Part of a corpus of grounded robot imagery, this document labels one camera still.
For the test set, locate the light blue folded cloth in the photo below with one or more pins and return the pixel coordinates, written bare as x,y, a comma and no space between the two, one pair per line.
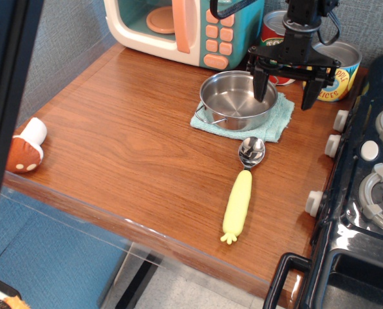
270,131

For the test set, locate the tomato sauce can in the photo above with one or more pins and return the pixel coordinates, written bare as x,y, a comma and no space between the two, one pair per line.
272,33

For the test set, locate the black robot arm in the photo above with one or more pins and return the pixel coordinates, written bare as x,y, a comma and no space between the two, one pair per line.
305,16

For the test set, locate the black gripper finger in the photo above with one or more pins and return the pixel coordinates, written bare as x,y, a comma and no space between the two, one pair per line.
311,92
260,83

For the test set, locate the pineapple slices can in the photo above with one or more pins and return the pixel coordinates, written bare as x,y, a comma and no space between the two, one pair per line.
350,57

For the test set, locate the stainless steel pot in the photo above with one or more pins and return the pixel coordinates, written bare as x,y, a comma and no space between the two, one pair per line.
228,102

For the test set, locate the orange black object corner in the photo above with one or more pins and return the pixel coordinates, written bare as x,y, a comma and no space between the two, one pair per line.
10,297

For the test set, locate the spoon with yellow handle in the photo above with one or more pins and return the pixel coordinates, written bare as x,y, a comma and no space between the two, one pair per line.
251,152

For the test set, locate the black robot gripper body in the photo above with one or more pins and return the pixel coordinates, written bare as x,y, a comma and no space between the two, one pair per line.
294,58

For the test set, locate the black toy stove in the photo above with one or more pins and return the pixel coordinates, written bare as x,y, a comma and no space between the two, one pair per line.
345,269

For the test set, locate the toy microwave oven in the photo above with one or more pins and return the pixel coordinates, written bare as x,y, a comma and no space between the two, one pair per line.
185,31

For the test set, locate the brown plush mushroom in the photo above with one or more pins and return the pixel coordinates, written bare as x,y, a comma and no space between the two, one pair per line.
26,153

